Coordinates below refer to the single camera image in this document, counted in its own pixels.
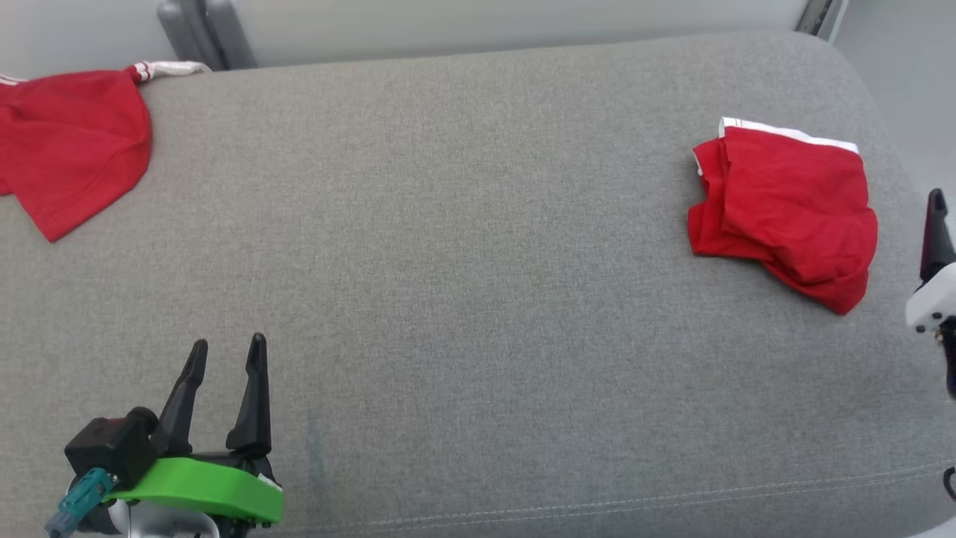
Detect teal left camera connector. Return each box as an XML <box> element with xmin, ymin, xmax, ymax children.
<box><xmin>45</xmin><ymin>468</ymin><xmax>114</xmax><ymax>536</ymax></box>

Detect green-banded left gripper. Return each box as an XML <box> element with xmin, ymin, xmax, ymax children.
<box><xmin>103</xmin><ymin>333</ymin><xmax>285</xmax><ymax>526</ymax></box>

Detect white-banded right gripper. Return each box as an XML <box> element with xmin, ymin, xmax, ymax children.
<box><xmin>905</xmin><ymin>188</ymin><xmax>956</xmax><ymax>334</ymax></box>

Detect red white basketball shorts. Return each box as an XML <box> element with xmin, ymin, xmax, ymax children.
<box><xmin>687</xmin><ymin>117</ymin><xmax>879</xmax><ymax>316</ymax></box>

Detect light grey partition edge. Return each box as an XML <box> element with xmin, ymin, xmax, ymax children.
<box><xmin>818</xmin><ymin>0</ymin><xmax>851</xmax><ymax>43</ymax></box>

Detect red white-sleeved basketball jersey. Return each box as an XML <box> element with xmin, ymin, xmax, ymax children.
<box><xmin>0</xmin><ymin>61</ymin><xmax>213</xmax><ymax>244</ymax></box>

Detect grey metal partition post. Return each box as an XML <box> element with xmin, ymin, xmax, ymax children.
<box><xmin>157</xmin><ymin>0</ymin><xmax>259</xmax><ymax>72</ymax></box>

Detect grey fabric sofa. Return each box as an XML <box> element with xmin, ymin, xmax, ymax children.
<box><xmin>0</xmin><ymin>30</ymin><xmax>956</xmax><ymax>538</ymax></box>

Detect metal hinge bracket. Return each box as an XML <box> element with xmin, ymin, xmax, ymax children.
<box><xmin>795</xmin><ymin>0</ymin><xmax>831</xmax><ymax>37</ymax></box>

